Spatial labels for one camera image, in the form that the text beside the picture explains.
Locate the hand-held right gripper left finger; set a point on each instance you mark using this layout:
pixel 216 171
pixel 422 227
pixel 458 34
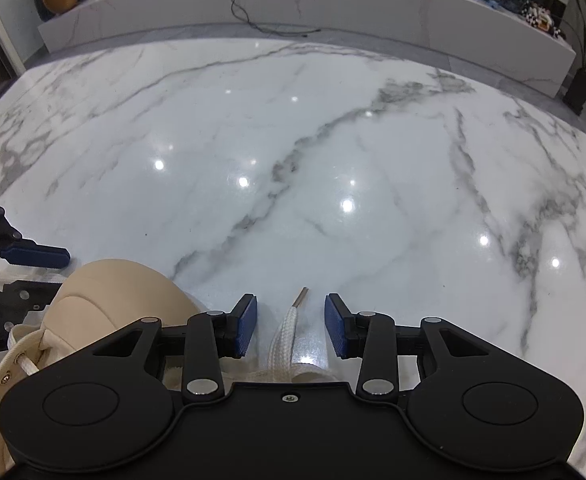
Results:
pixel 247 325

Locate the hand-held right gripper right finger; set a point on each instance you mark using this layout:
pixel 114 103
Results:
pixel 335 325

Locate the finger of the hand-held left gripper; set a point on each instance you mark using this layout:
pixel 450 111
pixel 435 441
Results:
pixel 23 300
pixel 38 256

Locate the white shoelace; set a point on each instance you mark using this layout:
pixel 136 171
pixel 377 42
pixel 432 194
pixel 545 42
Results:
pixel 283 340

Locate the beige canvas shoe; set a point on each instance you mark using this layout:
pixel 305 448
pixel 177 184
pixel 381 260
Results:
pixel 123 300

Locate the white marble tv cabinet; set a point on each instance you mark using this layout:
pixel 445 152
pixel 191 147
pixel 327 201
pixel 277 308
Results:
pixel 348 5

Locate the black white toy blocks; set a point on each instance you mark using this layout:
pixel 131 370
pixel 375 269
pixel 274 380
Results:
pixel 543 20

